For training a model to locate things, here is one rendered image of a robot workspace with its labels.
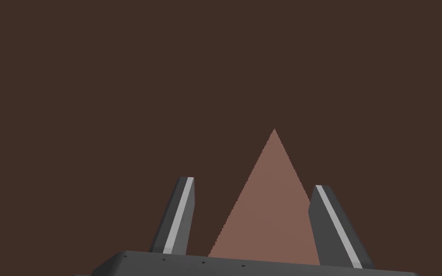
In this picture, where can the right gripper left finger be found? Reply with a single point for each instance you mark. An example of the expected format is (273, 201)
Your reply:
(176, 222)

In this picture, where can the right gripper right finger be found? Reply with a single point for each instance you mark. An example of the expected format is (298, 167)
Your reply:
(336, 230)

